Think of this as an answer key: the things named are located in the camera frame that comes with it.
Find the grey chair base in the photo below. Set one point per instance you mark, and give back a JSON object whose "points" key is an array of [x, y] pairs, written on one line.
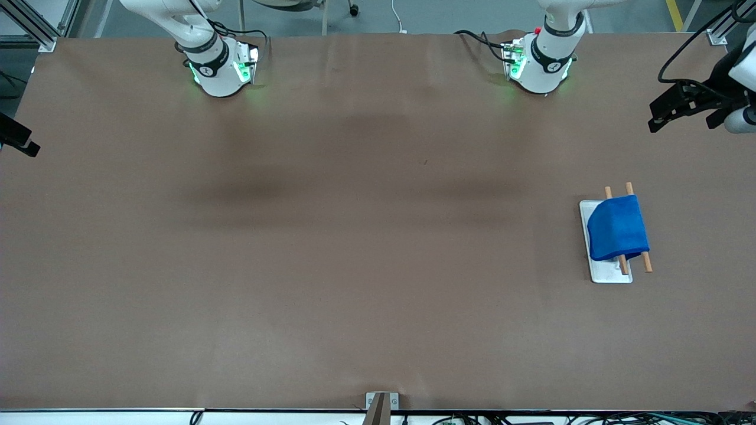
{"points": [[354, 9]]}

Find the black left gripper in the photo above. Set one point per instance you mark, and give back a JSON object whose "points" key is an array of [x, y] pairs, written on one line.
{"points": [[716, 84]]}

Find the blue microfibre towel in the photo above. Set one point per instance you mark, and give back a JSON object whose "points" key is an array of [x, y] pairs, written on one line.
{"points": [[617, 227]]}

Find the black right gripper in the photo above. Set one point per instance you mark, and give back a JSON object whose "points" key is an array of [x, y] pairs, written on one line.
{"points": [[13, 134]]}

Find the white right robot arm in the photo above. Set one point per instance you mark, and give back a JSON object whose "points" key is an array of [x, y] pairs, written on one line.
{"points": [[215, 74]]}

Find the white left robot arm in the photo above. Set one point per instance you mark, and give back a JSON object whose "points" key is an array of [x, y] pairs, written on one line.
{"points": [[546, 65]]}

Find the aluminium frame profile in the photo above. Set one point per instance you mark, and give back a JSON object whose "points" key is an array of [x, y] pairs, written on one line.
{"points": [[36, 30], [717, 36]]}

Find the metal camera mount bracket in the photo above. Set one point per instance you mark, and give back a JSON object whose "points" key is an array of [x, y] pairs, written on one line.
{"points": [[378, 407]]}

